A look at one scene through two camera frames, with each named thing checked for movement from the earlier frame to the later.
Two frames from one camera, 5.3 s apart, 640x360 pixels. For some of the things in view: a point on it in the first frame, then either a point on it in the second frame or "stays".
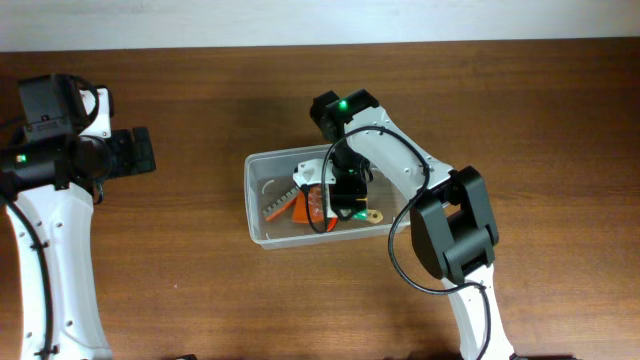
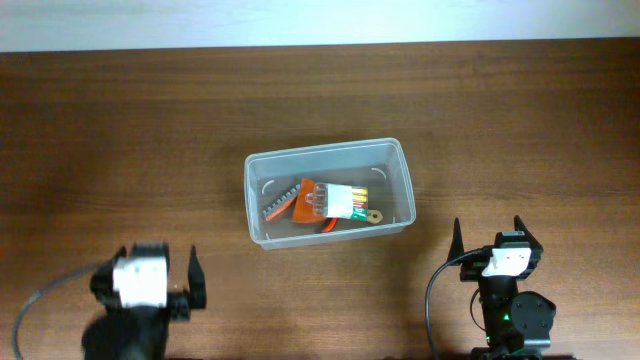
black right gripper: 338,200 to 457,245
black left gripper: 129,162 to 180,300
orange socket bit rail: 281,204 stays
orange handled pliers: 332,223 stays
